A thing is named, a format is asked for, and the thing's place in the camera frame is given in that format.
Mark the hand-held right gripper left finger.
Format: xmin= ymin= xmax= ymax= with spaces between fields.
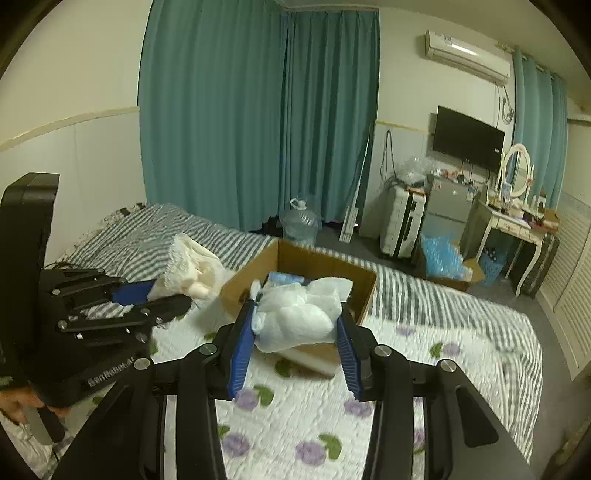
xmin=51 ymin=300 xmax=259 ymax=480

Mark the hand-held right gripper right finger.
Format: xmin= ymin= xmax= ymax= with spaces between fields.
xmin=336 ymin=314 xmax=539 ymax=480

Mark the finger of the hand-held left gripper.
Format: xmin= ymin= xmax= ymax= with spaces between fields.
xmin=56 ymin=294 xmax=193 ymax=347
xmin=48 ymin=269 xmax=160 ymax=308

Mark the cream lace cloth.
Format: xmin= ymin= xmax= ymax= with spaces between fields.
xmin=152 ymin=233 xmax=236 ymax=301

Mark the white fluffy cloth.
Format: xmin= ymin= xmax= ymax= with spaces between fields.
xmin=252 ymin=277 xmax=354 ymax=354

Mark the person's left hand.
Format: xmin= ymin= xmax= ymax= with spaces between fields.
xmin=0 ymin=388 xmax=70 ymax=425

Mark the white floral quilt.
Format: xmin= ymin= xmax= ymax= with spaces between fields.
xmin=90 ymin=277 xmax=467 ymax=480

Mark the bed with striped floral bedding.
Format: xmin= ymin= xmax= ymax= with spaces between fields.
xmin=60 ymin=203 xmax=543 ymax=462

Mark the white folding rack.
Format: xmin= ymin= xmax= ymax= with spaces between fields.
xmin=339 ymin=134 xmax=376 ymax=243

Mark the pile of clear plastic bottles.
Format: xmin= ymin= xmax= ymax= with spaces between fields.
xmin=419 ymin=233 xmax=465 ymax=280

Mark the clear water jug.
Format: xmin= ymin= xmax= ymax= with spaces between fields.
xmin=277 ymin=198 xmax=321 ymax=247

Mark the white suitcase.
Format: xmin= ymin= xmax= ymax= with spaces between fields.
xmin=379 ymin=185 xmax=428 ymax=259

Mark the small cardboard box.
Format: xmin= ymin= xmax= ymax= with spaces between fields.
xmin=416 ymin=233 xmax=485 ymax=291

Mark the blue basket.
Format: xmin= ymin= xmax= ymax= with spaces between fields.
xmin=478 ymin=256 xmax=504 ymax=284

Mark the grey mini fridge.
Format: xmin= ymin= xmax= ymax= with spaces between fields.
xmin=422 ymin=174 xmax=481 ymax=241

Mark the wide teal curtain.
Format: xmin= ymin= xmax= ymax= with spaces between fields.
xmin=137 ymin=0 xmax=380 ymax=232

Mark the clear plastic bag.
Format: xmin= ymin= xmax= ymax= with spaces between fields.
xmin=392 ymin=156 xmax=437 ymax=188

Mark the white dressing table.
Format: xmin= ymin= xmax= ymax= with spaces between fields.
xmin=471 ymin=198 xmax=559 ymax=296

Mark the dark suitcase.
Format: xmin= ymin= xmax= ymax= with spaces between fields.
xmin=512 ymin=233 xmax=560 ymax=298

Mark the white louvered wardrobe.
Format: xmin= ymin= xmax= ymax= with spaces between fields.
xmin=538 ymin=115 xmax=591 ymax=379

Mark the white oval vanity mirror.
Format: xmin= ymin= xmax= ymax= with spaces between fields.
xmin=498 ymin=143 xmax=536 ymax=201

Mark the air conditioner pipe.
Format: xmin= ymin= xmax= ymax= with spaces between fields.
xmin=499 ymin=83 xmax=516 ymax=123

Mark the narrow teal curtain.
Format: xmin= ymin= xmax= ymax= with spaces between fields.
xmin=512 ymin=46 xmax=570 ymax=208

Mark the white air conditioner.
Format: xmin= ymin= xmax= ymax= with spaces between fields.
xmin=425 ymin=30 xmax=513 ymax=85

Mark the dark wall cable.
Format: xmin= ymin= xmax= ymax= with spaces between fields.
xmin=379 ymin=129 xmax=400 ymax=185

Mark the black wall television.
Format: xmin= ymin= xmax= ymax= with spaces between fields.
xmin=431 ymin=105 xmax=506 ymax=174

